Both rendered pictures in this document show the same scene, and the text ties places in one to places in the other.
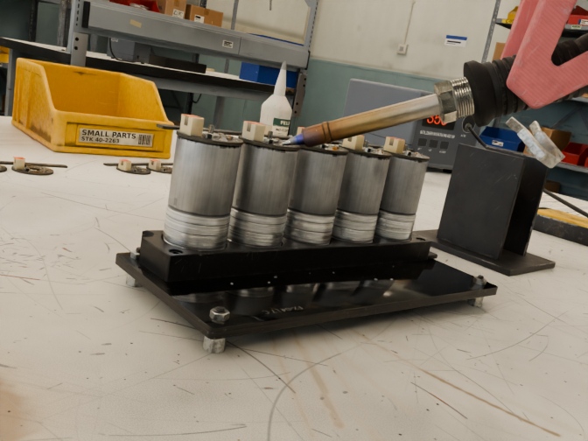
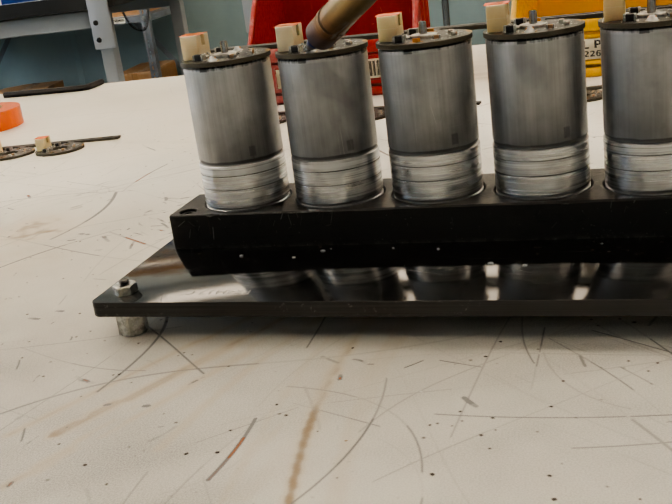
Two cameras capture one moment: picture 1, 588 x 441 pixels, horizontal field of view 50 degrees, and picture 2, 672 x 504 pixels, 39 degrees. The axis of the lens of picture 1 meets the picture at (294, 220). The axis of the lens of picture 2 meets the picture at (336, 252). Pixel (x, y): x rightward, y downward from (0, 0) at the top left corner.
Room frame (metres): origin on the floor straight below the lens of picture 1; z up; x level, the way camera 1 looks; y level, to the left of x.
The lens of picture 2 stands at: (0.12, -0.21, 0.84)
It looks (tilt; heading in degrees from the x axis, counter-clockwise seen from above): 19 degrees down; 61
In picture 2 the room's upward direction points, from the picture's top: 8 degrees counter-clockwise
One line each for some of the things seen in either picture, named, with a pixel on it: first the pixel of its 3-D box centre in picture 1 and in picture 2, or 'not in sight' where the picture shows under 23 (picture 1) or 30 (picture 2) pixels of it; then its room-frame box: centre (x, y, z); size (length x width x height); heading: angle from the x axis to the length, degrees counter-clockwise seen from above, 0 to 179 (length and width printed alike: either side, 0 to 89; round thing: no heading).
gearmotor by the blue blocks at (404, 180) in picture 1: (393, 201); (653, 116); (0.31, -0.05, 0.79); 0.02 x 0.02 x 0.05
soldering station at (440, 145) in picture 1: (408, 126); not in sight; (0.85, -0.13, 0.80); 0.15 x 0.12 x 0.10; 32
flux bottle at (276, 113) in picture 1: (276, 107); not in sight; (0.69, 0.04, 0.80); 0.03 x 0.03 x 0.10
